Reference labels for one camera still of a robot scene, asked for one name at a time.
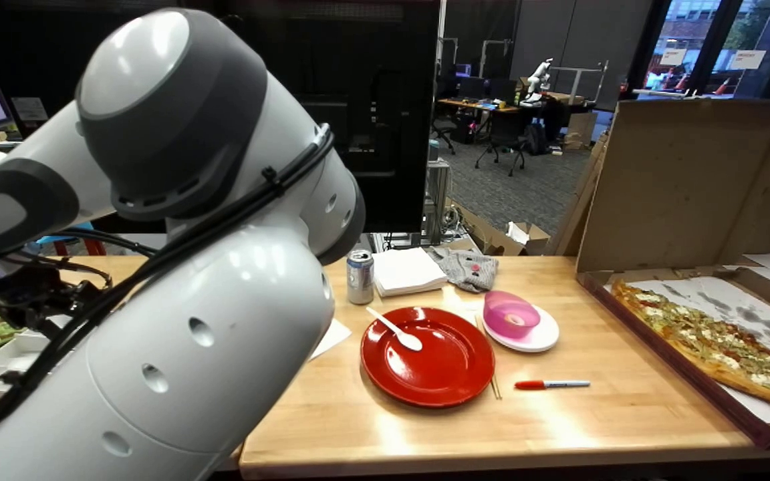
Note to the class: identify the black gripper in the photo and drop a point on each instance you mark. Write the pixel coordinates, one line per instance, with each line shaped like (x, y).
(40, 290)

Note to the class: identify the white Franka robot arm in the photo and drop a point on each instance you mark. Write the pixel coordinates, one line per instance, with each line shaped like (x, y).
(207, 356)

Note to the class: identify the white paper sheet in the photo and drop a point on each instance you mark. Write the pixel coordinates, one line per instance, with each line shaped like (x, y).
(336, 336)

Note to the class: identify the silver soda can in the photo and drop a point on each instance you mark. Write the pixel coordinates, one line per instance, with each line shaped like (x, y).
(358, 278)

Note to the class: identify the white napkin stack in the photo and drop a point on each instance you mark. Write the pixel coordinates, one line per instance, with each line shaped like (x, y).
(407, 271)

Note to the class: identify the silver metal bottle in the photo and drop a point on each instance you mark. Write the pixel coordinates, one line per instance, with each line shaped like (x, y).
(439, 195)

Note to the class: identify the red plate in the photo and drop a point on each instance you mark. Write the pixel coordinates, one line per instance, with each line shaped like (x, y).
(447, 370)

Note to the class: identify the gray cloth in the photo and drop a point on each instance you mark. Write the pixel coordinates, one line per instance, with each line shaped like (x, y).
(468, 268)

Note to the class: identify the thin wooden stick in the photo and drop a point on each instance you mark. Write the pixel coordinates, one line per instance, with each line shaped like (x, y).
(496, 389)

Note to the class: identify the pink plastic bowl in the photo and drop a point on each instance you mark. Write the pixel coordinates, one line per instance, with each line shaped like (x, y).
(508, 316)

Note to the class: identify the small open cardboard box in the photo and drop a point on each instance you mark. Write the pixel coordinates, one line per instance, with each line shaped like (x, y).
(520, 238)

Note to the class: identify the background office desk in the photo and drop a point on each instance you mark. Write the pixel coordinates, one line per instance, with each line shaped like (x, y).
(494, 105)

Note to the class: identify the black office chair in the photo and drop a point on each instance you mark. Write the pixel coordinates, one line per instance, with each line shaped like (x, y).
(506, 135)

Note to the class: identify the red marker pen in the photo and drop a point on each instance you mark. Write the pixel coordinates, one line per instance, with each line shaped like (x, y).
(554, 383)

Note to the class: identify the pizza slab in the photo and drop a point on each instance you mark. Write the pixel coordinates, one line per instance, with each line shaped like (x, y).
(714, 343)

